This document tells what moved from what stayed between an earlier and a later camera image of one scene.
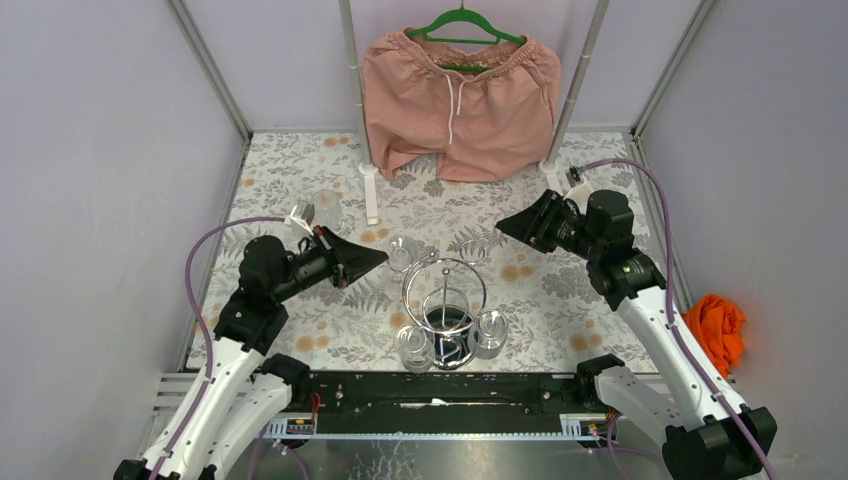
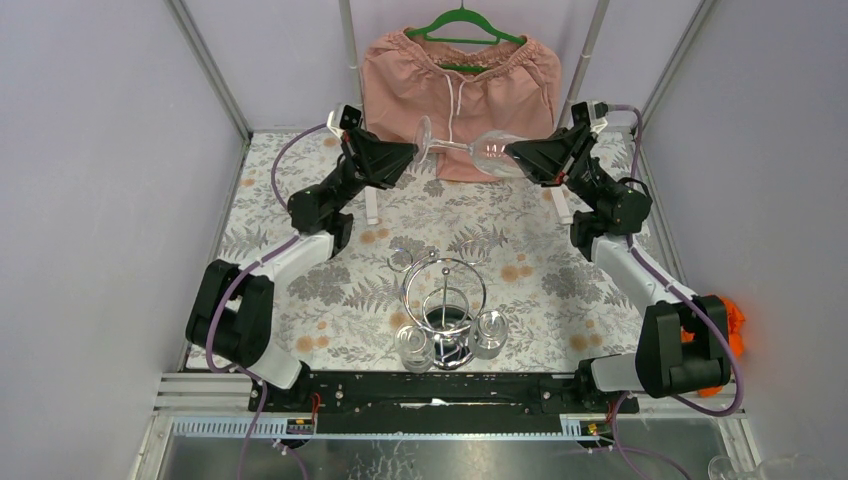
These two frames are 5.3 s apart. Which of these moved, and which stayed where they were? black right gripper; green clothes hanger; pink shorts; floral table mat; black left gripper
Moved: black left gripper; black right gripper
Stayed: pink shorts; floral table mat; green clothes hanger
